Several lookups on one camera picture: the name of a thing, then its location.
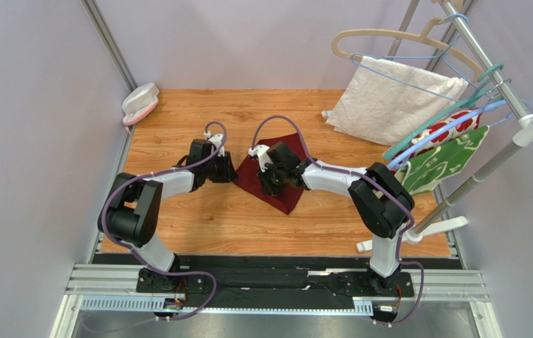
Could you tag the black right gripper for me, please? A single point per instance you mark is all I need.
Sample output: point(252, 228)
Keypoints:
point(272, 177)

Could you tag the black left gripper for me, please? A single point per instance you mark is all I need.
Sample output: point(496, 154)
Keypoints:
point(229, 174)

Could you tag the dark red cloth napkin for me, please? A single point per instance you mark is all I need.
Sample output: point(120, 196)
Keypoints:
point(282, 197)

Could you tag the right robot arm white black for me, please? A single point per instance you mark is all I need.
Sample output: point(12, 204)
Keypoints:
point(382, 202)

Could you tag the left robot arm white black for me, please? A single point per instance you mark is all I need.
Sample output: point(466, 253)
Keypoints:
point(130, 214)

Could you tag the white pink folded cloth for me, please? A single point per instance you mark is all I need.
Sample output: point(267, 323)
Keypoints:
point(139, 103)

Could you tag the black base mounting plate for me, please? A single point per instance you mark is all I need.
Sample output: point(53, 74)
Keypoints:
point(268, 282)

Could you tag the white textured hanging cloth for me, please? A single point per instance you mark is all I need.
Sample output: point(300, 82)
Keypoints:
point(382, 111)

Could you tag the green white patterned cloth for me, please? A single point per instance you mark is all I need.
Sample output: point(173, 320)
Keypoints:
point(424, 172)

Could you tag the blue clothes hanger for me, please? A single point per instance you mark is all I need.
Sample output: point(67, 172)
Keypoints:
point(441, 132)

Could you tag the beige clothes hanger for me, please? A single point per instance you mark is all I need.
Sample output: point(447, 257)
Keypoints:
point(402, 40)

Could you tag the teal clothes hanger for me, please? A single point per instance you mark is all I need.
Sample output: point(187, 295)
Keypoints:
point(439, 115)

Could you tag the silver white clothes rack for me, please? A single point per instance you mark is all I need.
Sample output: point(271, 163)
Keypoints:
point(503, 90)

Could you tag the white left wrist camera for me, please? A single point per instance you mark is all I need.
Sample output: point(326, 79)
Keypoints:
point(218, 141)

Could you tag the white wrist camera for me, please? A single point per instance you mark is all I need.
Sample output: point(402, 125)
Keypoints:
point(260, 153)
point(218, 141)

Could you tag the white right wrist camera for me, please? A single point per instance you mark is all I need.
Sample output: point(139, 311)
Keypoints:
point(260, 153)

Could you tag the light blue wire hanger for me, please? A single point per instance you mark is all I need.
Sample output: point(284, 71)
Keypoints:
point(392, 67)

